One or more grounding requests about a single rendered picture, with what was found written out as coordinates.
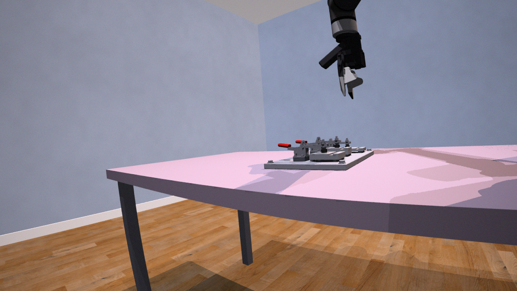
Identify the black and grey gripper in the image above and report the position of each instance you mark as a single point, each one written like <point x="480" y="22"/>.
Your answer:
<point x="351" y="57"/>

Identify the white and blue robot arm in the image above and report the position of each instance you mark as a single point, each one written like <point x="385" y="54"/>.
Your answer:
<point x="343" y="19"/>

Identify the grey toggle clamp with red handle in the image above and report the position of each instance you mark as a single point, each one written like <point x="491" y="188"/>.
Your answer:
<point x="301" y="153"/>
<point x="318" y="141"/>

